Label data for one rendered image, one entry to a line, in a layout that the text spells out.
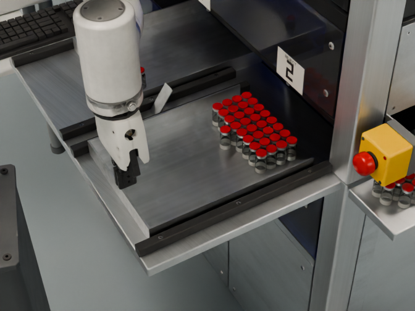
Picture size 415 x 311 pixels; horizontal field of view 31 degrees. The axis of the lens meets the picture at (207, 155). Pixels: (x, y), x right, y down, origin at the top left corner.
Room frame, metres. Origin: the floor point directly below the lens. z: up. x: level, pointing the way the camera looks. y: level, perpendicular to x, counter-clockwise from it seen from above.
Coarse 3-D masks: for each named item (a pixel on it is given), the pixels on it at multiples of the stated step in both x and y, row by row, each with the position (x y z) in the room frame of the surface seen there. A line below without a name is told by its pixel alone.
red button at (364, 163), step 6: (354, 156) 0.90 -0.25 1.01; (360, 156) 0.89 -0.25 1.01; (366, 156) 0.88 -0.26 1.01; (354, 162) 0.89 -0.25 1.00; (360, 162) 0.88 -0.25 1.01; (366, 162) 0.87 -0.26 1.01; (372, 162) 0.88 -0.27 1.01; (354, 168) 0.89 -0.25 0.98; (360, 168) 0.88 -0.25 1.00; (366, 168) 0.87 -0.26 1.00; (372, 168) 0.87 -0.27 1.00; (360, 174) 0.88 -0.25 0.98; (366, 174) 0.87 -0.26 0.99
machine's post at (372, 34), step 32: (352, 0) 0.99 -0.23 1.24; (384, 0) 0.95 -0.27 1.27; (352, 32) 0.98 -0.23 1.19; (384, 32) 0.96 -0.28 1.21; (352, 64) 0.97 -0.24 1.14; (384, 64) 0.97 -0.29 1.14; (352, 96) 0.96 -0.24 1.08; (384, 96) 0.97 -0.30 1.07; (352, 128) 0.95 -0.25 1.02; (352, 160) 0.95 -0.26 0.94; (352, 224) 0.96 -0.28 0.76; (320, 256) 0.99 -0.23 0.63; (352, 256) 0.97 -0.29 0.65; (320, 288) 0.97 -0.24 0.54
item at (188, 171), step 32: (224, 96) 1.19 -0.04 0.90; (160, 128) 1.12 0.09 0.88; (192, 128) 1.12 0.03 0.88; (96, 160) 1.02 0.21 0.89; (160, 160) 1.03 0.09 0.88; (192, 160) 1.02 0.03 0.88; (224, 160) 1.02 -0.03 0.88; (288, 160) 1.02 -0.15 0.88; (128, 192) 0.94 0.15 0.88; (160, 192) 0.94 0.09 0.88; (192, 192) 0.94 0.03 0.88; (224, 192) 0.94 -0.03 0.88; (160, 224) 0.83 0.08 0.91
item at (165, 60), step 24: (192, 0) 1.55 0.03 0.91; (144, 24) 1.48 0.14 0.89; (168, 24) 1.49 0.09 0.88; (192, 24) 1.49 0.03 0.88; (216, 24) 1.49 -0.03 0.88; (144, 48) 1.40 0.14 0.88; (168, 48) 1.40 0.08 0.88; (192, 48) 1.39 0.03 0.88; (216, 48) 1.39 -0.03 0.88; (240, 48) 1.39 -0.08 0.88; (168, 72) 1.30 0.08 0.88; (192, 72) 1.30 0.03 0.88; (216, 72) 1.28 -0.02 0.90; (144, 96) 1.20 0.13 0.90
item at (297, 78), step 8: (280, 48) 1.15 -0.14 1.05; (280, 56) 1.14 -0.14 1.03; (288, 56) 1.12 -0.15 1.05; (280, 64) 1.14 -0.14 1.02; (288, 64) 1.12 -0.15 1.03; (296, 64) 1.10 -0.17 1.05; (280, 72) 1.14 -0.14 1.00; (288, 72) 1.12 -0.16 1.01; (296, 72) 1.10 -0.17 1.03; (288, 80) 1.12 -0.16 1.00; (296, 80) 1.10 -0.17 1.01; (296, 88) 1.09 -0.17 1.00
